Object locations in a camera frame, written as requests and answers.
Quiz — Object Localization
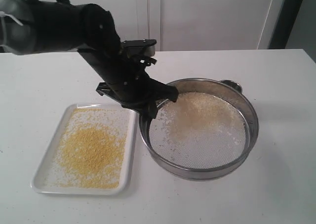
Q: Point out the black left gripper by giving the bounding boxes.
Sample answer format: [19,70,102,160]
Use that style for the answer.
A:
[78,39,179,119]

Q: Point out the round steel mesh sieve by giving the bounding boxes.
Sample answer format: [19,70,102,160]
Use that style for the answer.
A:
[139,78,259,180]

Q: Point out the small stainless steel cup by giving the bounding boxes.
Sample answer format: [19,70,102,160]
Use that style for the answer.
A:
[220,80,242,93]

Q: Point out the yellow white grain pile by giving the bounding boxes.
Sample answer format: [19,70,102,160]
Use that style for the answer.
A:
[158,92,244,144]

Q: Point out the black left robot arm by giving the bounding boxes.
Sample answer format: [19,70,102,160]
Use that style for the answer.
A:
[0,0,179,119]

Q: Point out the white rectangular plastic tray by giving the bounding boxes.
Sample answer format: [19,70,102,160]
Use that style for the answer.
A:
[31,104,138,196]

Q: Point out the fine yellow sieved grains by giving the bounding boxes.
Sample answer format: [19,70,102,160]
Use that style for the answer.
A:
[44,107,130,189]

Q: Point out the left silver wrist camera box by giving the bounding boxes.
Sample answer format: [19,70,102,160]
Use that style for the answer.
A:
[141,44,156,57]

